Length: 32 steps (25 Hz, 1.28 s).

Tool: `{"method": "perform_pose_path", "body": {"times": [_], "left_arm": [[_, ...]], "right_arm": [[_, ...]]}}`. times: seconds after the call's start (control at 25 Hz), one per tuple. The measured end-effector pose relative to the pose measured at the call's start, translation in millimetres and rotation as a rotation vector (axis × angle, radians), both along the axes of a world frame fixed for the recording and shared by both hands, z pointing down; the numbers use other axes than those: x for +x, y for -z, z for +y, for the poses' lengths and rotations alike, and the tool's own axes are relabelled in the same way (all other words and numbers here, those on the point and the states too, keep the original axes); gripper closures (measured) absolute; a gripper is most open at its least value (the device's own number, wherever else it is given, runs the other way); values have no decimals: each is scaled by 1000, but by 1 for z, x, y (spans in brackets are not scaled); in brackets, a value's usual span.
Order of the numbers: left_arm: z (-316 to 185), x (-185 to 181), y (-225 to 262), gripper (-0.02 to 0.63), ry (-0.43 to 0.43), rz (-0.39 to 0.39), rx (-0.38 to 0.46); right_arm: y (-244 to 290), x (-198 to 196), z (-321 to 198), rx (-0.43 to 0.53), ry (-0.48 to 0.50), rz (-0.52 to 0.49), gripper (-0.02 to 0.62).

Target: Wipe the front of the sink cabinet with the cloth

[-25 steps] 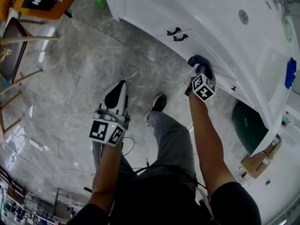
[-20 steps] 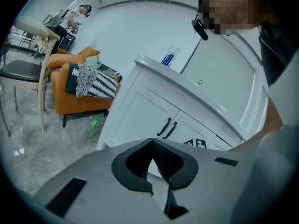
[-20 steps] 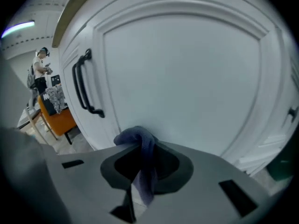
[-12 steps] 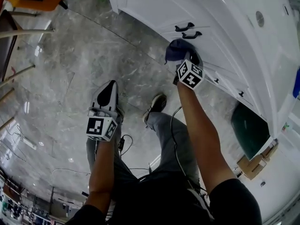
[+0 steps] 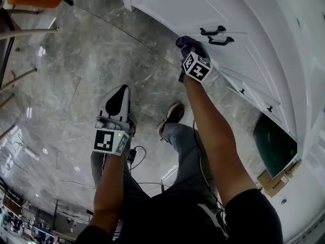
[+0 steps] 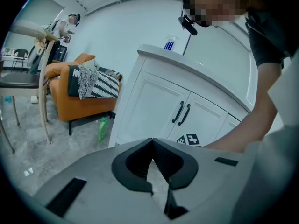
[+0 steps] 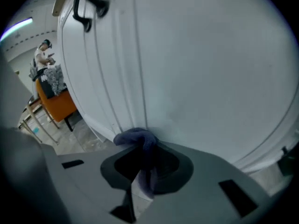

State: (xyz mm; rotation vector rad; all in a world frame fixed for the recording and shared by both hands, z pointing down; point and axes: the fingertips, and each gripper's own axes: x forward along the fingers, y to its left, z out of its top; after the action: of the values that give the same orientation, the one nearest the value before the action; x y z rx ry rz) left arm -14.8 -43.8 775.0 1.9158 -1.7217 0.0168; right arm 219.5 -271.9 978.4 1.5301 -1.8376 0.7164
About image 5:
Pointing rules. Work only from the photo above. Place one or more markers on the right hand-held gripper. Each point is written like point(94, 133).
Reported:
point(198, 70)

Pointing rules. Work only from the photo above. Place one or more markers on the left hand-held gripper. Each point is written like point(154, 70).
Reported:
point(109, 141)

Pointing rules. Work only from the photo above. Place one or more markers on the dark blue cloth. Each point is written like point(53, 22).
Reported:
point(189, 43)

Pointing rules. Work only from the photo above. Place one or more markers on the white cabinet door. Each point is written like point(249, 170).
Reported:
point(177, 6)
point(241, 60)

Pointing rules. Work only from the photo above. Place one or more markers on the person's left forearm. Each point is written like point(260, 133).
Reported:
point(109, 192)

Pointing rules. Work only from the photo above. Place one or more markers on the person's right forearm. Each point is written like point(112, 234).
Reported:
point(215, 141)

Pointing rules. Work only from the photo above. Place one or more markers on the white drawer with black knob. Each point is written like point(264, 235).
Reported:
point(279, 121)
point(250, 98)

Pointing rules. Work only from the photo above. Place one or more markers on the white vanity cabinet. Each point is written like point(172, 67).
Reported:
point(292, 47)

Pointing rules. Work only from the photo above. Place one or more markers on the person's left shoe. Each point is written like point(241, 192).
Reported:
point(132, 126)

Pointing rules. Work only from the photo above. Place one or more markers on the person's shoe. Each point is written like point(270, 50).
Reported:
point(132, 126)
point(175, 113)

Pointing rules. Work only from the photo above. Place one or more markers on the black drawer knob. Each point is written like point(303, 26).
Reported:
point(242, 91)
point(270, 108)

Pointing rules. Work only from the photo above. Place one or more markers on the person's right shoe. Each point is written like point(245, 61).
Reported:
point(175, 113)

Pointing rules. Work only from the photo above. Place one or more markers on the black battery pack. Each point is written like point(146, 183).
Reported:
point(132, 156)

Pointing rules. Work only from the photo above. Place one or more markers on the person's grey trousers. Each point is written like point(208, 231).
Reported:
point(185, 156)

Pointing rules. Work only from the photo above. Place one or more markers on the wooden chair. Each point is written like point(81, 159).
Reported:
point(25, 33)

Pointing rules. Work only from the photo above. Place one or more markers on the person's black shirt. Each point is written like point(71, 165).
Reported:
point(165, 220)

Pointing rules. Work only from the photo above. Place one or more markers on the cardboard box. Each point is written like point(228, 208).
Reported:
point(274, 184)

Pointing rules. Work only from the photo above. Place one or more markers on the cluttered storage shelf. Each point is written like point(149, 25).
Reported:
point(15, 220)

